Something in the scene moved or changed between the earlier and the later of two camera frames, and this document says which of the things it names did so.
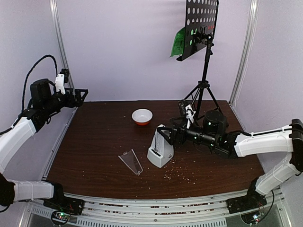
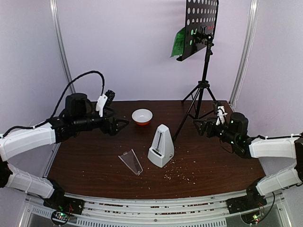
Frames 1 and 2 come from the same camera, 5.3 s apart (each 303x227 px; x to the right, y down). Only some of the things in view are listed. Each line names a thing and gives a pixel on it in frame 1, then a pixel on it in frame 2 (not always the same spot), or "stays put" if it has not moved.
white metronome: x=161 y=150 stays put
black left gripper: x=72 y=103 → x=111 y=129
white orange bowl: x=142 y=117 stays put
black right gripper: x=176 y=135 → x=208 y=126
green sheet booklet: x=179 y=46 stays put
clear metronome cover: x=130 y=158 stays put
